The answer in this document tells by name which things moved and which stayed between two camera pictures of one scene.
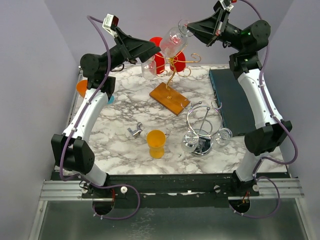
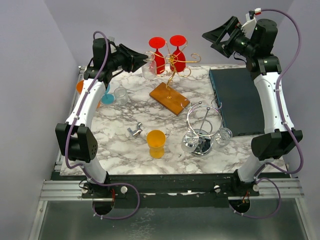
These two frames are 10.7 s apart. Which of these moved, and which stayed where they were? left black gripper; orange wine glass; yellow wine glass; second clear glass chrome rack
Moved: left black gripper
Stayed: orange wine glass; second clear glass chrome rack; yellow wine glass
